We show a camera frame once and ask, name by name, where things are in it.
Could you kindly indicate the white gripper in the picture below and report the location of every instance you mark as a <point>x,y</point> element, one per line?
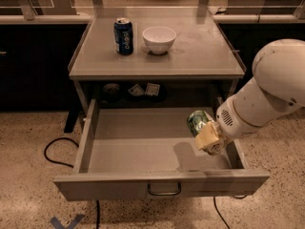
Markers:
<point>226,124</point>

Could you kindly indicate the green soda can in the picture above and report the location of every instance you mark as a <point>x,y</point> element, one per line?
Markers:
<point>197,120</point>

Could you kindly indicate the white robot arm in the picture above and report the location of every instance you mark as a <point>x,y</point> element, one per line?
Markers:
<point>277,88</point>

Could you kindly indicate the grey open top drawer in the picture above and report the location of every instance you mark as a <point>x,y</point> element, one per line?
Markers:
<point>121,151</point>

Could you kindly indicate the blue Pepsi can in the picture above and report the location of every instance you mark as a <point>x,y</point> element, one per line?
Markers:
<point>123,35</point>

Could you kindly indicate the grey cabinet table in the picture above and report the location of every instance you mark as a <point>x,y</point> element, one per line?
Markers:
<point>199,52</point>

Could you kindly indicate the white paper packet right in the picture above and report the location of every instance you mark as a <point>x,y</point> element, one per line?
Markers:
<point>152,89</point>

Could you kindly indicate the white paper packet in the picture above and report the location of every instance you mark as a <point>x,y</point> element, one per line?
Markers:
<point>152,89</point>
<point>136,90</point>

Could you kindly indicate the white paper packet left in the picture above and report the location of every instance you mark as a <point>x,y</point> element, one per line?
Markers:
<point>136,90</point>

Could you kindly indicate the dark round object in shelf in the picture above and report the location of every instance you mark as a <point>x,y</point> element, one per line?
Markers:
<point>111,91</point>

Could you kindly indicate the white ceramic bowl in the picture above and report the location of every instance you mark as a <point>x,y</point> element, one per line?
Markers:
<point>158,39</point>

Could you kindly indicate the metal drawer handle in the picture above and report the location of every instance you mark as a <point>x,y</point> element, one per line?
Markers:
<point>164,189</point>

